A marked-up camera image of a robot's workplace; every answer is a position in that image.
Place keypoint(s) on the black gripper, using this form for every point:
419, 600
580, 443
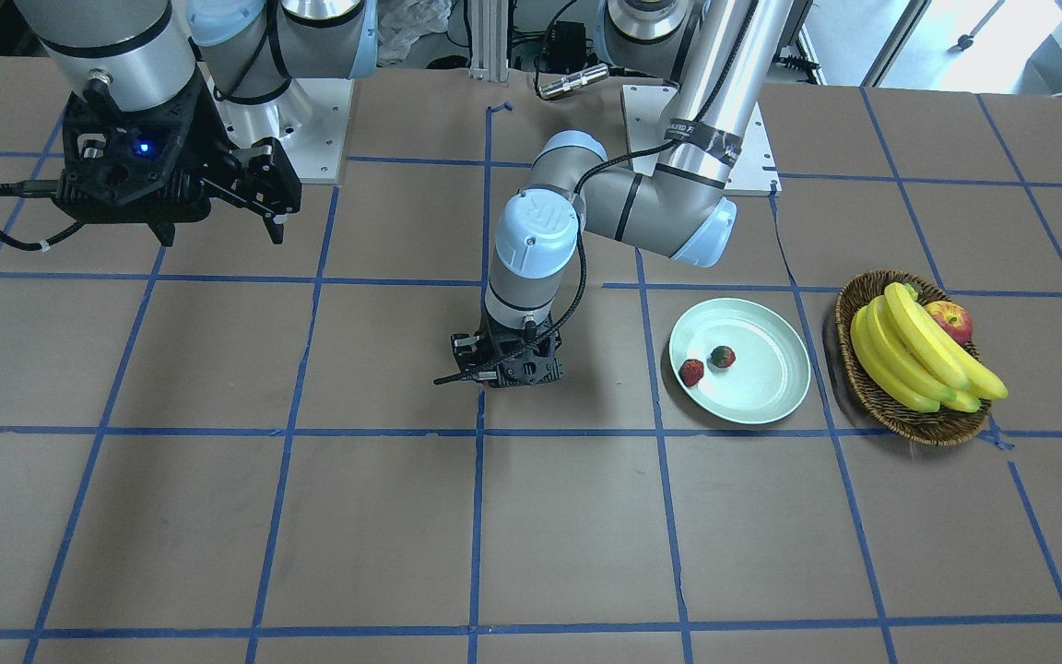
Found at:
465, 345
209, 132

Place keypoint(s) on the red strawberry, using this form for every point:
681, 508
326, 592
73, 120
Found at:
722, 357
691, 372

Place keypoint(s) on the pale green plate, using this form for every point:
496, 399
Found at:
771, 376

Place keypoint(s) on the yellow banana bunch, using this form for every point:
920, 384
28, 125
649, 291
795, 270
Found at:
914, 361

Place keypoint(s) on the red yellow apple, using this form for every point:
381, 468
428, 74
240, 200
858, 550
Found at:
953, 319

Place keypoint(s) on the aluminium frame post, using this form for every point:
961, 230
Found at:
488, 38

